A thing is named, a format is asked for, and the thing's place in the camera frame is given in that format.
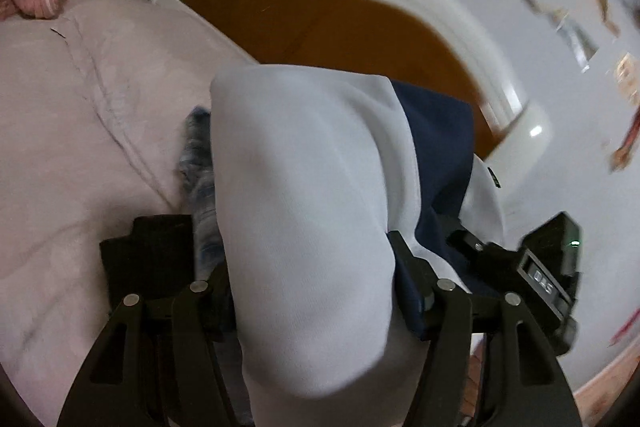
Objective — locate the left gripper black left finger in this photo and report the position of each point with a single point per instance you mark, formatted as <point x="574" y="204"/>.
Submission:
<point x="155" y="362"/>

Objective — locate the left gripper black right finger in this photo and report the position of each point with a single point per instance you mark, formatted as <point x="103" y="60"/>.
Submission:
<point x="488" y="362"/>

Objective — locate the white navy varsity jacket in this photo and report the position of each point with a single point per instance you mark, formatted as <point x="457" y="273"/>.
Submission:
<point x="313" y="168"/>

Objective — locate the folded blue plaid shirt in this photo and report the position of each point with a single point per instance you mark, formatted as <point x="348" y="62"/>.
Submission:
<point x="198" y="185"/>

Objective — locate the pink bed sheet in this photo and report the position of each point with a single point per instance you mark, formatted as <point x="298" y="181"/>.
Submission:
<point x="92" y="111"/>

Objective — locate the white brown wooden headboard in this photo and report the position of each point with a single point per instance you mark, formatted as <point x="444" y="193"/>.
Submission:
<point x="433" y="44"/>

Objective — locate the paper scraps on wall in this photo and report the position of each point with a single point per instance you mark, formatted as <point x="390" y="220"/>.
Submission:
<point x="596" y="40"/>

